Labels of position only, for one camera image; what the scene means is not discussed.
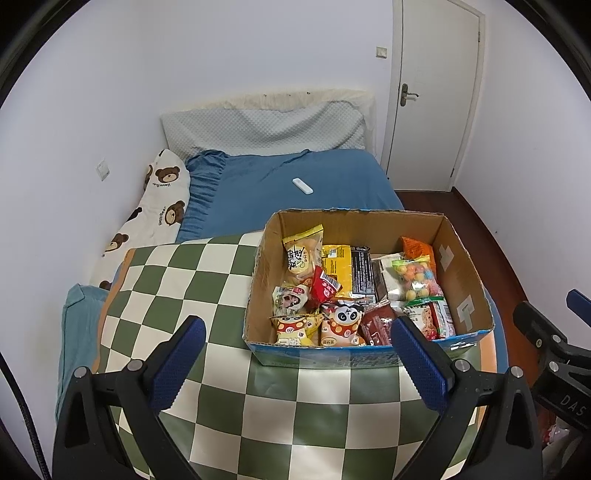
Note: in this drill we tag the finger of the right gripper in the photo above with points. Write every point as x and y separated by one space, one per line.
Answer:
580 305
550 342

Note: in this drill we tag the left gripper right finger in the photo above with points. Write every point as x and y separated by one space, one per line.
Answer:
507 444

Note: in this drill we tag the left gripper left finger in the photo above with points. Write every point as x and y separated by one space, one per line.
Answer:
87 444

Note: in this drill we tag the red white strip packet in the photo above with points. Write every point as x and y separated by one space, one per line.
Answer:
443 318

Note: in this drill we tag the white cookie packet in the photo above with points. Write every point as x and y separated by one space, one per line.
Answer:
423 317

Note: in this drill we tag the colourful candy ball bag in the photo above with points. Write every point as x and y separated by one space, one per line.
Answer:
417 279

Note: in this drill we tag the orange chip bag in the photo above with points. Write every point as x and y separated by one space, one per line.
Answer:
414 249

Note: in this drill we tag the dark red sauce packet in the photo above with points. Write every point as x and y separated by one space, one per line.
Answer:
376 325

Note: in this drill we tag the white wafer packet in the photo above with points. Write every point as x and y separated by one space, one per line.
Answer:
388 283

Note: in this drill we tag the orange panda snack bag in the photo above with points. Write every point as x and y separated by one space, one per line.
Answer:
341 324

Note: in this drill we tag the yellow black snack bag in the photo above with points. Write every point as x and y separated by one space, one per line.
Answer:
351 267

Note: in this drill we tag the yellow panda snack bag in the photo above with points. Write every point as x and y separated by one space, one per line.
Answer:
299 330

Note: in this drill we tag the small cartoon face packet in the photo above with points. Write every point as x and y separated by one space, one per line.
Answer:
289 300

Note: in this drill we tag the red small snack packet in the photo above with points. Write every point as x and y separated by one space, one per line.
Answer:
323 288

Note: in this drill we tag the yellow egg cake bag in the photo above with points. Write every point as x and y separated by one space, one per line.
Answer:
304 253

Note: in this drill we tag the green white checkered blanket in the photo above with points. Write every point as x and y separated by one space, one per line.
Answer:
234 418

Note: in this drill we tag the bear print pillow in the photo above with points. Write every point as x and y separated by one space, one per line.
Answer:
155 221

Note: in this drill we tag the cardboard milk box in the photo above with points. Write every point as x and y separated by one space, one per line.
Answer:
382 232

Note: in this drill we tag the blue bed sheet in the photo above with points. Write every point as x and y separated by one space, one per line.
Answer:
230 195

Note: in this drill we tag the white door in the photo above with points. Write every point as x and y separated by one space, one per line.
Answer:
438 52

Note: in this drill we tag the white remote control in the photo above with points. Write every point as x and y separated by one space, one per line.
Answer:
301 185

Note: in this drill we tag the grey quilted pillow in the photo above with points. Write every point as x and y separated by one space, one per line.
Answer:
275 124

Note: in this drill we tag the wall switch plate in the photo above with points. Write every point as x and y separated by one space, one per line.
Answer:
102 170

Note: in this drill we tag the door handle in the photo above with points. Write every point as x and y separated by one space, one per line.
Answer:
407 95

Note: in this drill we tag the wall light switch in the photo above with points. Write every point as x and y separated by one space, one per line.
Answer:
381 52

